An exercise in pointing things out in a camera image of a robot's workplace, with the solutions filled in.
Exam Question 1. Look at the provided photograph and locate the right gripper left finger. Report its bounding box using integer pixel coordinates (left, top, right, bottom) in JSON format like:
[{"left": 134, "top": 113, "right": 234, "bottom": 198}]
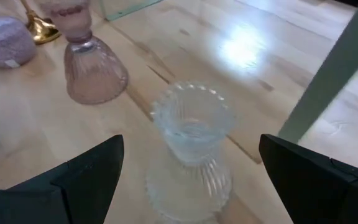
[{"left": 0, "top": 134, "right": 126, "bottom": 224}]

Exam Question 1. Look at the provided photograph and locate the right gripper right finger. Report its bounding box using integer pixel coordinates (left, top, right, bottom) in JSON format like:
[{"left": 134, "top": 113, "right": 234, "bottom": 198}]
[{"left": 259, "top": 133, "right": 358, "bottom": 224}]

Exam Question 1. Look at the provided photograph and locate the clear glass candlestick holder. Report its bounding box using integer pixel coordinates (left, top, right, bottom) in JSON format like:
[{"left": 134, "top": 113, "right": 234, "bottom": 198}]
[{"left": 144, "top": 81, "right": 237, "bottom": 224}]

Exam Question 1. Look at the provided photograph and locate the tall brass candlestick holder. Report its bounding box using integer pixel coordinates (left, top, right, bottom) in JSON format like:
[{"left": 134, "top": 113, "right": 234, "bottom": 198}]
[{"left": 20, "top": 0, "right": 62, "bottom": 45}]

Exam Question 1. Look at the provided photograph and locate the pink patterned candle tin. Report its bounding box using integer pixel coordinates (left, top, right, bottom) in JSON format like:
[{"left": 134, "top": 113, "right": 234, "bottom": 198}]
[{"left": 0, "top": 17, "right": 39, "bottom": 69}]

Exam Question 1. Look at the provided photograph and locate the pink glass candlestick holder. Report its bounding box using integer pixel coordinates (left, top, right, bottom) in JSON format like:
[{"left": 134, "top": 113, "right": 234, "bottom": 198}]
[{"left": 34, "top": 0, "right": 129, "bottom": 105}]

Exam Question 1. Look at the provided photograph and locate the green perforated metal riser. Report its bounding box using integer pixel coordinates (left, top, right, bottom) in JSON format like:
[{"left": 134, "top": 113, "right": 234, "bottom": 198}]
[{"left": 99, "top": 0, "right": 358, "bottom": 144}]

